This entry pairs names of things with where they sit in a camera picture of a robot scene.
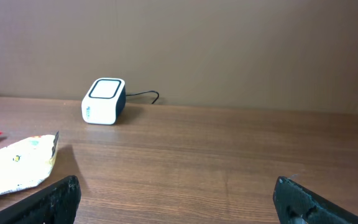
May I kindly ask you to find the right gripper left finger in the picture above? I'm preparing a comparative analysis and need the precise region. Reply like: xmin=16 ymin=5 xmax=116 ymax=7
xmin=0 ymin=175 xmax=81 ymax=224

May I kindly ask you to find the black scanner cable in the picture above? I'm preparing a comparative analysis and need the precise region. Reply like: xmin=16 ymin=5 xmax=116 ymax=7
xmin=125 ymin=90 xmax=160 ymax=105

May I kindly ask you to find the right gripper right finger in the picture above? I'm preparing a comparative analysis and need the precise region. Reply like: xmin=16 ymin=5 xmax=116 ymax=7
xmin=273 ymin=176 xmax=358 ymax=224

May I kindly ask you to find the yellow snack bag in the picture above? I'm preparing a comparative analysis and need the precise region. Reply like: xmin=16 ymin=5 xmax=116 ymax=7
xmin=0 ymin=133 xmax=59 ymax=195

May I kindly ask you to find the white barcode scanner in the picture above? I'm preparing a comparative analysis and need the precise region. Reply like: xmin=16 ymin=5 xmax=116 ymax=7
xmin=81 ymin=78 xmax=126 ymax=125

